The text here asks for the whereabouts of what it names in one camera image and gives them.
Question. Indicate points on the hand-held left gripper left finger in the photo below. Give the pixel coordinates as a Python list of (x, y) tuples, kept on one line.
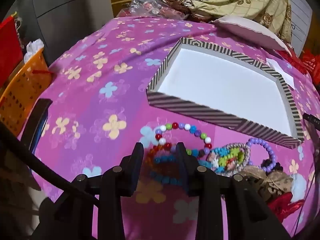
[(139, 166)]

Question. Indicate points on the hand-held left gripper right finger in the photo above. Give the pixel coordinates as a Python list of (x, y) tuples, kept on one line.
[(181, 166)]

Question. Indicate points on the silver woven bangle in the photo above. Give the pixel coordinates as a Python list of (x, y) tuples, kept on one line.
[(247, 158)]

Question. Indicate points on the red bow hair clip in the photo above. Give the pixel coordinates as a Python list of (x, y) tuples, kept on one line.
[(282, 205)]

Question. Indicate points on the striped cardboard box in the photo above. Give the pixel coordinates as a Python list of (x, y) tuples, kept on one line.
[(225, 85)]

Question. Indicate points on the red printed shopping bag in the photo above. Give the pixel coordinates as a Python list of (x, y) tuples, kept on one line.
[(312, 65)]

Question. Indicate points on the white paper slip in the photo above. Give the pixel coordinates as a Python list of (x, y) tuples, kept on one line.
[(280, 72)]

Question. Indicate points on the red cloth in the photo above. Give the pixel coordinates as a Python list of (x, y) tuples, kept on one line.
[(292, 61)]

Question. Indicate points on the purple floral bedsheet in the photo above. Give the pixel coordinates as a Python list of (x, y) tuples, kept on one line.
[(100, 92)]

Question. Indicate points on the black panel with blue edge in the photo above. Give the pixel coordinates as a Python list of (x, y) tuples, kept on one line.
[(35, 125)]

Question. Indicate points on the white pillow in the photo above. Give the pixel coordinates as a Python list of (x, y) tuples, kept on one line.
[(250, 30)]

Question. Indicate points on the orange plastic basket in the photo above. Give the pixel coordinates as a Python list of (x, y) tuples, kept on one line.
[(22, 90)]

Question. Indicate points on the red round tin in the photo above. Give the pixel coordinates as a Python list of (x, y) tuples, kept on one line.
[(198, 17)]

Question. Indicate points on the white plastic bag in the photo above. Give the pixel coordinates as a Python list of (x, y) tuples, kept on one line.
[(33, 48)]

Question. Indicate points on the clear plastic bag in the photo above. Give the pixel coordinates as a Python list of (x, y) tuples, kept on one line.
[(155, 7)]

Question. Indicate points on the grey cabinet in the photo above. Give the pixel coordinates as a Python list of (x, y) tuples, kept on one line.
[(70, 7)]

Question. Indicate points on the red paper bag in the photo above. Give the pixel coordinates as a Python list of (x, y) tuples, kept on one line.
[(8, 45)]

